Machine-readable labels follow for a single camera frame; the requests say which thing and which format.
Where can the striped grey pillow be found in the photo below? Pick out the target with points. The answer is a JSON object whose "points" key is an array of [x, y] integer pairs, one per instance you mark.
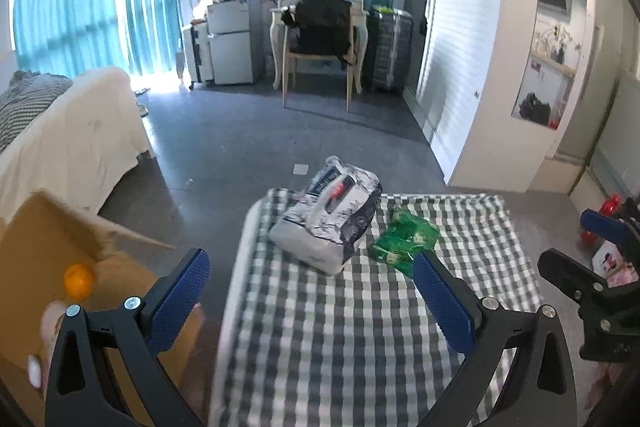
{"points": [[27, 96]]}

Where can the orange fruit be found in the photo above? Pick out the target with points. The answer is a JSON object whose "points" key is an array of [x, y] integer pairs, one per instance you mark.
{"points": [[79, 281]]}

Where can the checkered tablecloth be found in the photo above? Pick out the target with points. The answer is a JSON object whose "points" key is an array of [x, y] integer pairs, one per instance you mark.
{"points": [[300, 348]]}

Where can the small white fridge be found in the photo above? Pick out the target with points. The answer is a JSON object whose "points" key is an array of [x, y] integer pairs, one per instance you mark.
{"points": [[235, 41]]}

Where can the beige tape roll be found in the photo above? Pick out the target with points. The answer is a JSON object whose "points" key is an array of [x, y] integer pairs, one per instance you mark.
{"points": [[50, 323]]}

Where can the red bottle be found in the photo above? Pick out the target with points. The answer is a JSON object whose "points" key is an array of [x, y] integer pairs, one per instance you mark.
{"points": [[602, 214]]}

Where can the white round gadget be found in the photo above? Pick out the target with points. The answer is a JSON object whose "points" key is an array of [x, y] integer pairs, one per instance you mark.
{"points": [[34, 371]]}

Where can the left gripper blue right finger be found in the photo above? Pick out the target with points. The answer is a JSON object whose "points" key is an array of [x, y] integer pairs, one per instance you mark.
{"points": [[450, 300]]}

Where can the grey suitcase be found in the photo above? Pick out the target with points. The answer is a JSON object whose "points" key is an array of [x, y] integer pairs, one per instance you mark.
{"points": [[388, 56]]}

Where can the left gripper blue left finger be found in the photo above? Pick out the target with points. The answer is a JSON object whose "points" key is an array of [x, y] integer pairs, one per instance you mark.
{"points": [[171, 299]]}

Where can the tissue pack white navy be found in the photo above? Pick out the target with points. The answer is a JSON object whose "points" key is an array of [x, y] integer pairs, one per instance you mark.
{"points": [[329, 216]]}

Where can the wooden chair black backpack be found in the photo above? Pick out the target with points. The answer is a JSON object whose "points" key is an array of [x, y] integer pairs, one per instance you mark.
{"points": [[319, 30]]}

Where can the cardboard box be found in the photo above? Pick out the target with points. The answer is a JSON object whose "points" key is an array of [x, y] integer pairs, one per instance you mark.
{"points": [[89, 337]]}

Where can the green snack bag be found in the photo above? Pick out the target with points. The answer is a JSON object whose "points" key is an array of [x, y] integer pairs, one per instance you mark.
{"points": [[405, 237]]}

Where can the bed with white sheet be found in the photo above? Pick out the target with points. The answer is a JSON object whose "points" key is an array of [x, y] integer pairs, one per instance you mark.
{"points": [[80, 147]]}

